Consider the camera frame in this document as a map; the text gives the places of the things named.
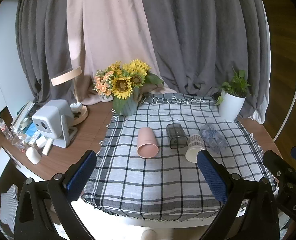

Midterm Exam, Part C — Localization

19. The white projector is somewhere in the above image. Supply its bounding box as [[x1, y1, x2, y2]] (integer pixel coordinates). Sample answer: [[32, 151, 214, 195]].
[[32, 99, 78, 148]]

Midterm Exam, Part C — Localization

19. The stack of books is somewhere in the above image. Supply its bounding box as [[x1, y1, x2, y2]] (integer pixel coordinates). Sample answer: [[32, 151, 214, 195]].
[[11, 101, 37, 131]]

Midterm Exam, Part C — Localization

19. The sunflower bouquet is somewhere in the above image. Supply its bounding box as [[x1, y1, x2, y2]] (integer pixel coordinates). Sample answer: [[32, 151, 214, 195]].
[[93, 59, 164, 101]]

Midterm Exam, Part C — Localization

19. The clear water bottle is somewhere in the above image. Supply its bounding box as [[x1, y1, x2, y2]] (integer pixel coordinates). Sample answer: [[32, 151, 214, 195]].
[[0, 115, 14, 140]]

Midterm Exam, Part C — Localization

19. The blue box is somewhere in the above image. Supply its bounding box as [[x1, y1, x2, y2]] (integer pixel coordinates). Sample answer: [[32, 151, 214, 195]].
[[23, 122, 43, 141]]

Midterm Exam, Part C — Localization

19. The grey curtain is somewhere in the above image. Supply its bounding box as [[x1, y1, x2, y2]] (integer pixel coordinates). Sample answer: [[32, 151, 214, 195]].
[[138, 0, 271, 124], [15, 0, 74, 104]]

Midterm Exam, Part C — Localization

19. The pink curtain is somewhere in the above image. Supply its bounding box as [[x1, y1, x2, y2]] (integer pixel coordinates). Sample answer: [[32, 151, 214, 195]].
[[67, 0, 177, 106]]

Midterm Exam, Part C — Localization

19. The clear blue-patterned plastic cup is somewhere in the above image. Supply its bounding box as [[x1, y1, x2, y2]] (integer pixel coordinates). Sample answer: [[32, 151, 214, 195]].
[[199, 123, 228, 153]]

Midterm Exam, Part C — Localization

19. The white plant pot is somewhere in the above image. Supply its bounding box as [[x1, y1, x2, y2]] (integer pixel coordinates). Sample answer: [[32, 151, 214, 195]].
[[218, 90, 246, 121]]

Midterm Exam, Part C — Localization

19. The white remote control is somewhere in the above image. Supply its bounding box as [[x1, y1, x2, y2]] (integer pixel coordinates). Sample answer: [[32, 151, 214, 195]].
[[42, 140, 54, 155]]

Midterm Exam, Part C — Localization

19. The striped star pillow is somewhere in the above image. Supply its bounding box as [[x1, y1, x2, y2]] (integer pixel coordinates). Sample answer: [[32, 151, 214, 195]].
[[0, 184, 20, 233]]

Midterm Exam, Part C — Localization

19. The dark transparent cup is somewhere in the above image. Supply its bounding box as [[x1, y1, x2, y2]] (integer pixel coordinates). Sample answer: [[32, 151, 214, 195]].
[[166, 124, 190, 149]]

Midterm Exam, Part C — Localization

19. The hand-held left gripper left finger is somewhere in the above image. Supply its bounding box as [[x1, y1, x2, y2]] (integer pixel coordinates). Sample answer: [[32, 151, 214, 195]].
[[14, 149, 97, 240]]

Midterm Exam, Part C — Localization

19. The grey-green ribbed vase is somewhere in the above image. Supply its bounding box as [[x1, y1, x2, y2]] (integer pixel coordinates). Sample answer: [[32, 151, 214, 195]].
[[112, 88, 141, 116]]

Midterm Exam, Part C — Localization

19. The white patterned paper cup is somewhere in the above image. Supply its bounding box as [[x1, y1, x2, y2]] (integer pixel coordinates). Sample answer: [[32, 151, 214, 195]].
[[185, 134, 205, 163]]

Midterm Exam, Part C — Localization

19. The green potted plant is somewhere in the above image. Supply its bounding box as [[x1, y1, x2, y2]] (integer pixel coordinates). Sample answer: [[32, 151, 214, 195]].
[[214, 67, 252, 105]]

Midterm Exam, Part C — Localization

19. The pink cup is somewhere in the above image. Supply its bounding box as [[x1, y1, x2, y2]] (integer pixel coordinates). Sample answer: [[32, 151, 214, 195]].
[[137, 126, 159, 158]]

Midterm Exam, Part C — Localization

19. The wooden desk lamp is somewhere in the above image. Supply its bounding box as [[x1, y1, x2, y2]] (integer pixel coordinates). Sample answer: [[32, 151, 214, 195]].
[[51, 66, 89, 126]]

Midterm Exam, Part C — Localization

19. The small white jar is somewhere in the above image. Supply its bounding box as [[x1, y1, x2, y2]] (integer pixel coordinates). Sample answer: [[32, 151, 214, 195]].
[[26, 146, 42, 165]]

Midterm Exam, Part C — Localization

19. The white slipper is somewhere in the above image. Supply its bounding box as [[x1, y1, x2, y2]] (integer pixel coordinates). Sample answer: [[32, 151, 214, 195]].
[[141, 229, 158, 240]]

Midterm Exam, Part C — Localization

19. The checked grey white cloth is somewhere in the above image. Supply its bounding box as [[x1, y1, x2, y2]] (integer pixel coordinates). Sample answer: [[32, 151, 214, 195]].
[[82, 93, 278, 222]]

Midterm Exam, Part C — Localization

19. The small clear plastic cup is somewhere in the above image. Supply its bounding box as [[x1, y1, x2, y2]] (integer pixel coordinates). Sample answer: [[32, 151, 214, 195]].
[[12, 134, 26, 153]]

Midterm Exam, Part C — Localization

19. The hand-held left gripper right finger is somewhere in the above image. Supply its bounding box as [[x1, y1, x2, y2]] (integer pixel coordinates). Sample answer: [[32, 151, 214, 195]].
[[197, 149, 280, 240]]

